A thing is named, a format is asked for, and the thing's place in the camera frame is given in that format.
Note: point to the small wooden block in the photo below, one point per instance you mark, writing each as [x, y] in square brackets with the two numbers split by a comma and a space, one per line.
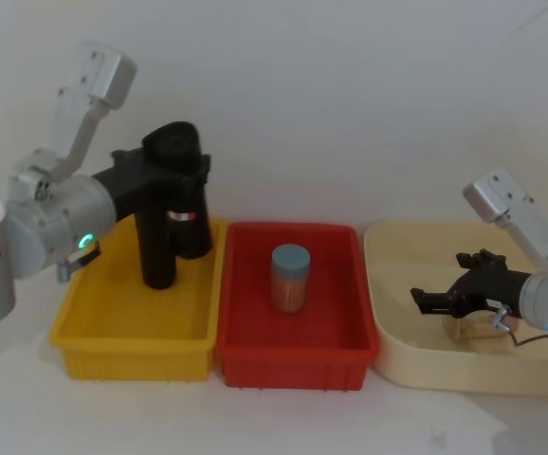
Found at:
[473, 328]

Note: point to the toothpick jar with blue lid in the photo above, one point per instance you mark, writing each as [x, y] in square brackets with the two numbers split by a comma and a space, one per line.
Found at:
[290, 279]

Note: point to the black bottle with silver band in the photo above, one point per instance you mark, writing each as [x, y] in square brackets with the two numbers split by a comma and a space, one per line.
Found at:
[193, 237]

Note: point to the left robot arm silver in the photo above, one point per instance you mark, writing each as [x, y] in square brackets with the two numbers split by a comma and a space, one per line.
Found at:
[56, 213]

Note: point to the silver plug on left wrist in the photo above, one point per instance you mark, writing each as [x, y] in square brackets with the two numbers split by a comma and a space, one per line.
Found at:
[77, 260]

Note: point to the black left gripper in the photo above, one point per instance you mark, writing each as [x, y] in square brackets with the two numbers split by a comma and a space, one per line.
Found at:
[129, 187]

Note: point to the yellow plastic bin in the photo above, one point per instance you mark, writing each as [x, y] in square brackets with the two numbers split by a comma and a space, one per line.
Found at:
[113, 317]

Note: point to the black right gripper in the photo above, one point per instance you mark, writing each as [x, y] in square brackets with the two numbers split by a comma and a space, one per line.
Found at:
[489, 286]

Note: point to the plain black cylindrical bottle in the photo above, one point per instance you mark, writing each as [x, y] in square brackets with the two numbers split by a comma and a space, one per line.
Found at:
[158, 258]

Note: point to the red plastic bin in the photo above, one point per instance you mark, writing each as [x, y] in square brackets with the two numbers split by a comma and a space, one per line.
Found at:
[331, 303]

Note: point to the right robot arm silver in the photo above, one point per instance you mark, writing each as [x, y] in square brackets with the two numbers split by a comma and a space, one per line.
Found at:
[546, 289]

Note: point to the cream plastic tray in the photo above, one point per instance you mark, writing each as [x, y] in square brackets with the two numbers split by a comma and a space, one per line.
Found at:
[411, 265]

